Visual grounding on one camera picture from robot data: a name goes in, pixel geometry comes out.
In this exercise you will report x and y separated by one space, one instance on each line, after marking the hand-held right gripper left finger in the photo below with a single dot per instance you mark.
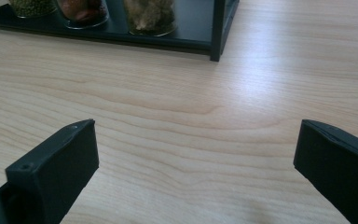
52 174

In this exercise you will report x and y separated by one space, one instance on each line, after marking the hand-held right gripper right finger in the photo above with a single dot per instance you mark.
338 171

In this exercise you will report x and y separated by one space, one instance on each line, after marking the glass jar of red dates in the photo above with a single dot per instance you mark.
84 12

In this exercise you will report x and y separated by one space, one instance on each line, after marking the glass jar of green beans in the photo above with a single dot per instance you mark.
32 7

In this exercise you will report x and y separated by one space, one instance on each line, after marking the glass jar of beige pieces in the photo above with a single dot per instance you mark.
150 17

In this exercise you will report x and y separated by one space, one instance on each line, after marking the black metal shelf rack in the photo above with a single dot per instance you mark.
192 31

